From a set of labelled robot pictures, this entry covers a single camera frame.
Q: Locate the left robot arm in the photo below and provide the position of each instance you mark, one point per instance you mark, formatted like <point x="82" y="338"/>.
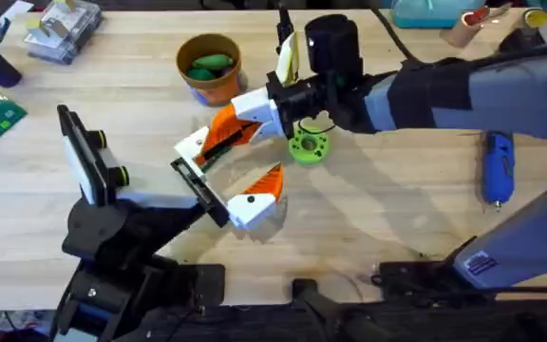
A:
<point x="107" y="299"/>

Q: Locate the wrist upright plate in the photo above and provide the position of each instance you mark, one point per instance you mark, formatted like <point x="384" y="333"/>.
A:
<point x="288" y="59"/>
<point x="83" y="157"/>

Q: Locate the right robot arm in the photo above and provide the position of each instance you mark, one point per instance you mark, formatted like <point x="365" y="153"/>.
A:
<point x="506" y="95"/>

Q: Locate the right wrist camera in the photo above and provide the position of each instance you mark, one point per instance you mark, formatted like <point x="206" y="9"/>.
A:
<point x="284" y="26"/>

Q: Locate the clear plastic box with parts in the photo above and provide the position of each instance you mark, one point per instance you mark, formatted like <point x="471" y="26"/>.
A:
<point x="62" y="31"/>

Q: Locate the green disc with holes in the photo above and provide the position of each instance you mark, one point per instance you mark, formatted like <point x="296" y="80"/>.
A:
<point x="309" y="148"/>

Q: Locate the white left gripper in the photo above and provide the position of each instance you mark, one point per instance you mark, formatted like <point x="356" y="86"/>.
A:
<point x="155" y="183"/>

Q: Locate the blue electric screwdriver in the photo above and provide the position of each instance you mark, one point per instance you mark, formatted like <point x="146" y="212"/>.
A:
<point x="498" y="166"/>

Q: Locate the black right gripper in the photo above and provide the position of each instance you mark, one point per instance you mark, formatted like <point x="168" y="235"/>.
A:
<point x="333" y="47"/>

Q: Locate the brown tub with green toys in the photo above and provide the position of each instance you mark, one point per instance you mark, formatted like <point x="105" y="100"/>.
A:
<point x="209" y="66"/>

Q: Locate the teal plastic box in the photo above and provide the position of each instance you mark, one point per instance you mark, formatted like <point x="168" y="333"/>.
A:
<point x="432" y="12"/>

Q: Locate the left wrist upright plate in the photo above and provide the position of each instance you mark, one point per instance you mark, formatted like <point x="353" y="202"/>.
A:
<point x="83" y="157"/>

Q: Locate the black rail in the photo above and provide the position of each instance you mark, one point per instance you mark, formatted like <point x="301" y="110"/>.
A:
<point x="302" y="323"/>

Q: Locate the right wrist upright plate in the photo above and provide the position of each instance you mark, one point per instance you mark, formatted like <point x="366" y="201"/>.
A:
<point x="288" y="59"/>

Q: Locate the white printed card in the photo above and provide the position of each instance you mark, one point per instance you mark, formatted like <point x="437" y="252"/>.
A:
<point x="7" y="21"/>

